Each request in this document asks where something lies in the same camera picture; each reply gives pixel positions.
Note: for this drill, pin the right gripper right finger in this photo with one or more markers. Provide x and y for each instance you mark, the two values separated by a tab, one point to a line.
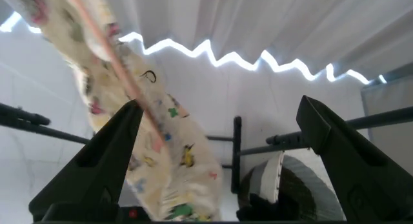
361	179

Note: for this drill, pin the white laundry basket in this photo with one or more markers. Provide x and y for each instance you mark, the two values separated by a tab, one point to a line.
271	175

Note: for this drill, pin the white curtain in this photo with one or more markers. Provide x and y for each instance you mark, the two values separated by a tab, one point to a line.
258	17

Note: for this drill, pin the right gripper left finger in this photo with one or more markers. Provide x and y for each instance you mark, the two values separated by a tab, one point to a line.
93	172

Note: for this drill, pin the black clothes rack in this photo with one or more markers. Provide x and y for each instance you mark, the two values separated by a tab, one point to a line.
236	153

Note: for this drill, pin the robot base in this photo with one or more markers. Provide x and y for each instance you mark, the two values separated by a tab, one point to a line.
132	214

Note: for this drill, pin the pink clothes hanger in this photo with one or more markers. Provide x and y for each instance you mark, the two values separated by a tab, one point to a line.
120	67

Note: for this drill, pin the cream printed garment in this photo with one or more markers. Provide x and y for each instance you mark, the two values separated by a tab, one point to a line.
174	172

